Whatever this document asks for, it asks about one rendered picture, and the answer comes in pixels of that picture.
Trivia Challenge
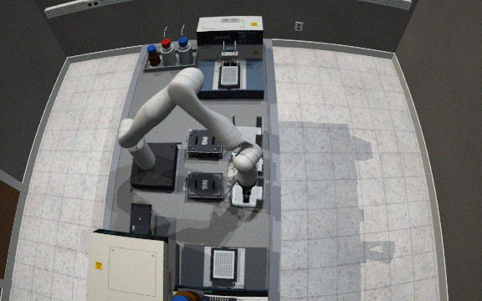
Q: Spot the red bottle cap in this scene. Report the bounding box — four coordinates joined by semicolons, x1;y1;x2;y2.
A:
161;38;171;48

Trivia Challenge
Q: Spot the white plastic bottle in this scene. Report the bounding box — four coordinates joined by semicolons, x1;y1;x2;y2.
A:
161;44;177;66

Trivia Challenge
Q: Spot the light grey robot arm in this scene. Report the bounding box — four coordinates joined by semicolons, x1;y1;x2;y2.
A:
118;68;262;187

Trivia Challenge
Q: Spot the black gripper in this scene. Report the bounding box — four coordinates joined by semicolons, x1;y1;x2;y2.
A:
238;181;257;203

